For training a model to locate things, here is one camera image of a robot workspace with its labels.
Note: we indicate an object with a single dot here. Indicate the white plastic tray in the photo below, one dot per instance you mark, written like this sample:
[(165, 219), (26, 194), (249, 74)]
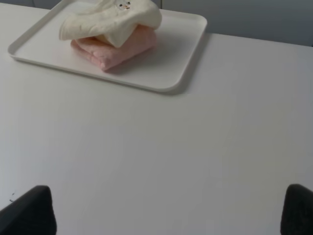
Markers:
[(161, 69)]

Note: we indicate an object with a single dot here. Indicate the pink towel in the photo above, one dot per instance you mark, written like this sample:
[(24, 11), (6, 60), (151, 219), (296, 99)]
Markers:
[(106, 56)]

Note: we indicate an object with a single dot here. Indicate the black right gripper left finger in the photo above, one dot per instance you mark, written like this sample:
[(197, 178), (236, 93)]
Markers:
[(30, 214)]

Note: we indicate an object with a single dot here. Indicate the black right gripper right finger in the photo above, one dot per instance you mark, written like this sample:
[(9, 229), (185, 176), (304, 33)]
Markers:
[(297, 214)]

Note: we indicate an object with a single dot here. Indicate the white towel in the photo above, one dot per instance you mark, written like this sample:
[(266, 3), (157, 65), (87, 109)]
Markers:
[(113, 20)]

